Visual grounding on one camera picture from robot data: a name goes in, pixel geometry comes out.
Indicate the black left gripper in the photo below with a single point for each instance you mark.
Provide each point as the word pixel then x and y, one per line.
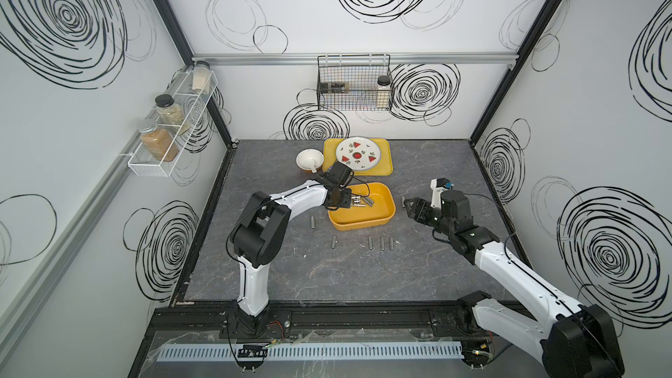
pixel 346 198

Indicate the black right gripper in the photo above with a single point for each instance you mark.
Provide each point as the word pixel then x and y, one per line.
pixel 420 206

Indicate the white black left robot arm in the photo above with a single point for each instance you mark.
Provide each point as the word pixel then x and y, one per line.
pixel 259 234

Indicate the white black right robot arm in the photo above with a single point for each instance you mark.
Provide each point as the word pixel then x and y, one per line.
pixel 567 337

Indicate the chrome socket long right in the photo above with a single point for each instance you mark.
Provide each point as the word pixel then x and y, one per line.
pixel 366 200

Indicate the yellow plastic storage box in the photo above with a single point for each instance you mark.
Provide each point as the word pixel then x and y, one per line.
pixel 380 213

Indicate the orange white bowl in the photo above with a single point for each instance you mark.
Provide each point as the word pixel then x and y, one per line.
pixel 310 160

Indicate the watermelon pattern ceramic plate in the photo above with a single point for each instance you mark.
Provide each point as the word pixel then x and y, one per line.
pixel 359 154

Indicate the yellow plastic tray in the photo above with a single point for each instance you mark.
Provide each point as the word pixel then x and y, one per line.
pixel 384 168

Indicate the dark item in basket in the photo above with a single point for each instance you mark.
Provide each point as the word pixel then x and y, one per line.
pixel 333 88

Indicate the white bottle in basket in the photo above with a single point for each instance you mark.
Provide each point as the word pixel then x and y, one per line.
pixel 383 96

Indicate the spice jar white contents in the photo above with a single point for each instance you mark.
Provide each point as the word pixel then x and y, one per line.
pixel 201 77

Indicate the spice jar brown powder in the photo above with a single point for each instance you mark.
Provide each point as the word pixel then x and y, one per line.
pixel 157 141

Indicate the spice jar black lid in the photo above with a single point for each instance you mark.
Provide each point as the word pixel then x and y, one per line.
pixel 170 112

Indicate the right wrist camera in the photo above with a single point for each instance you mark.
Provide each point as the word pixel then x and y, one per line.
pixel 439 186

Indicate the black wire wall basket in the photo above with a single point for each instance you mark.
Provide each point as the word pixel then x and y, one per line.
pixel 362 83

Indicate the white slotted cable duct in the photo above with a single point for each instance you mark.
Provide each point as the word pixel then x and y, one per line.
pixel 418 350

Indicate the aluminium wall rail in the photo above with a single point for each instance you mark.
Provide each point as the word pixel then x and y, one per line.
pixel 369 58

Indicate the clear acrylic wall shelf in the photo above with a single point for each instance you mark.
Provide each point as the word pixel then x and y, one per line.
pixel 192 138

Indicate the black corner frame post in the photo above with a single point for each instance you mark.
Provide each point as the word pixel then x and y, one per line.
pixel 535 33

